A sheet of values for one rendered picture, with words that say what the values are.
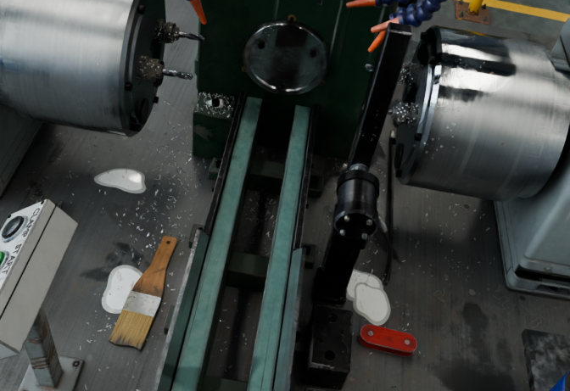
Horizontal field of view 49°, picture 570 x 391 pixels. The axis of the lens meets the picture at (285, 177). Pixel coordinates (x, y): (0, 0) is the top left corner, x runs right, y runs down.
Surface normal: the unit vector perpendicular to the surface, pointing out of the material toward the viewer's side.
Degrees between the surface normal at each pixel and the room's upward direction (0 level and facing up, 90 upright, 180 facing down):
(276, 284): 0
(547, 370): 0
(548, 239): 90
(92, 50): 54
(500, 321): 0
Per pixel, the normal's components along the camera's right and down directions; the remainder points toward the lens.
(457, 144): -0.07, 0.48
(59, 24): 0.02, -0.07
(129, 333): 0.10, -0.66
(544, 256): -0.11, 0.71
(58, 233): 0.84, -0.30
